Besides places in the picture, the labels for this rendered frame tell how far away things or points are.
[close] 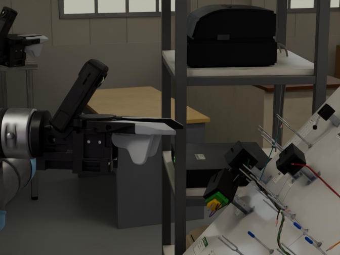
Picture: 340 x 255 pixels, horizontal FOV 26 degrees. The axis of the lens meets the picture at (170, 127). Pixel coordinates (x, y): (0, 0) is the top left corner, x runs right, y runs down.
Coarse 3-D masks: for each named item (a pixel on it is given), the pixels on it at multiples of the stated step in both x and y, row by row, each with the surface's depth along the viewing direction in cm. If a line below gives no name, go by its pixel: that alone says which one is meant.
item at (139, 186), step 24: (96, 96) 581; (120, 96) 581; (144, 96) 581; (192, 120) 500; (120, 168) 492; (144, 168) 498; (120, 192) 496; (144, 192) 501; (120, 216) 499; (144, 216) 505; (192, 216) 517
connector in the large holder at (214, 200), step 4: (212, 196) 212; (216, 196) 211; (220, 196) 211; (224, 196) 212; (208, 200) 213; (212, 200) 212; (216, 200) 212; (220, 200) 212; (224, 200) 211; (228, 200) 212; (208, 204) 212; (212, 204) 212; (216, 204) 211; (224, 204) 212; (212, 208) 213
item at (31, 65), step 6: (30, 60) 549; (0, 66) 528; (6, 66) 529; (24, 66) 533; (30, 66) 535; (36, 66) 536; (30, 72) 539; (30, 78) 540; (6, 84) 739; (30, 84) 541; (6, 90) 741; (30, 90) 542; (6, 96) 742; (30, 96) 543; (6, 102) 743; (30, 102) 544; (36, 174) 557; (36, 180) 558; (36, 186) 559; (36, 192) 560; (36, 198) 561
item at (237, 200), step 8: (224, 168) 217; (232, 168) 224; (216, 176) 219; (224, 176) 215; (232, 176) 218; (208, 184) 219; (216, 184) 213; (224, 184) 214; (232, 184) 216; (208, 192) 214; (216, 192) 212; (224, 192) 212; (232, 192) 214; (232, 200) 212; (240, 200) 218; (240, 208) 219; (248, 208) 219
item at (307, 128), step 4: (312, 120) 229; (308, 124) 229; (312, 124) 227; (304, 128) 230; (308, 128) 227; (312, 128) 225; (300, 132) 230; (304, 132) 228; (308, 132) 225; (296, 136) 230; (304, 136) 226; (292, 140) 231; (296, 140) 228; (300, 140) 226; (288, 144) 231; (296, 144) 226
